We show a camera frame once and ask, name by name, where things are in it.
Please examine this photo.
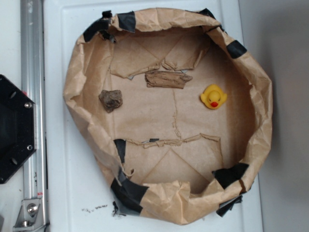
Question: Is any yellow rubber duck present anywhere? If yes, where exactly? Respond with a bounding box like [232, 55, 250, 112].
[200, 84, 227, 110]

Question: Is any brown paper bag bin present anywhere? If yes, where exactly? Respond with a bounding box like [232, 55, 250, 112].
[63, 8, 273, 225]

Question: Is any brown wood piece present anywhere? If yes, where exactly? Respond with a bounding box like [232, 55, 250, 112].
[145, 71, 193, 89]

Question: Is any brown rock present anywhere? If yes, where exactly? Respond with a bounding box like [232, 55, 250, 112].
[99, 90, 123, 113]

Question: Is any silver aluminium rail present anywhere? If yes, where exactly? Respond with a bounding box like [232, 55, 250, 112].
[20, 0, 50, 232]

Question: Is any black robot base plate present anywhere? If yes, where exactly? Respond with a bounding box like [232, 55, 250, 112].
[0, 75, 36, 184]

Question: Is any silver corner bracket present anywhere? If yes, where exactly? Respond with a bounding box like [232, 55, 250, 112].
[13, 199, 44, 232]

